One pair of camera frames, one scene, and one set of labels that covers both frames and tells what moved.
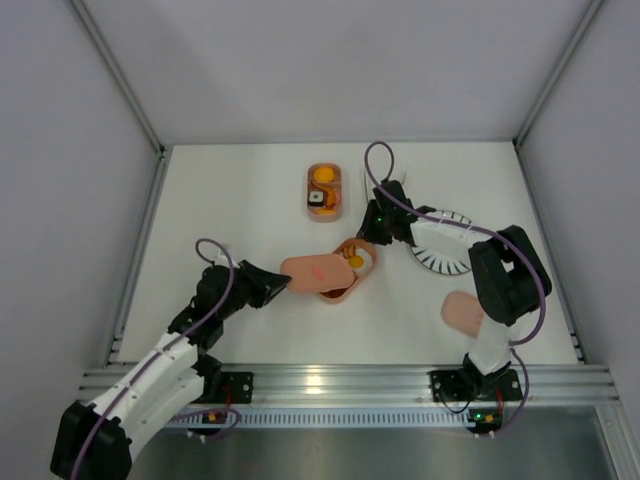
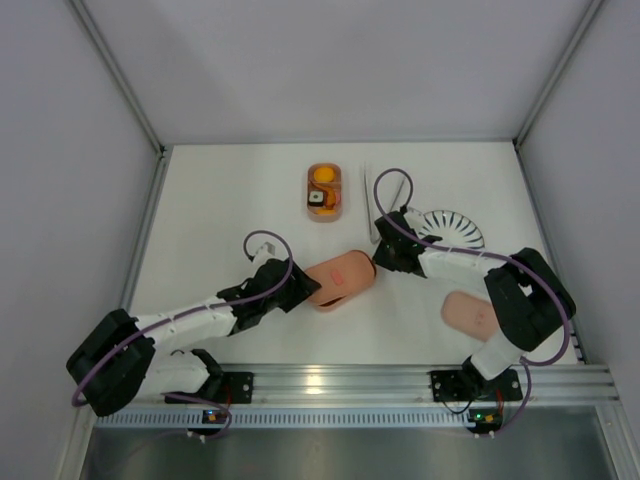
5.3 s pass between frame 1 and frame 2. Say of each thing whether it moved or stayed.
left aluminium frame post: stayed
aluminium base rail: stayed
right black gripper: moved
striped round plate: stayed
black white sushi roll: stayed
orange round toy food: stayed
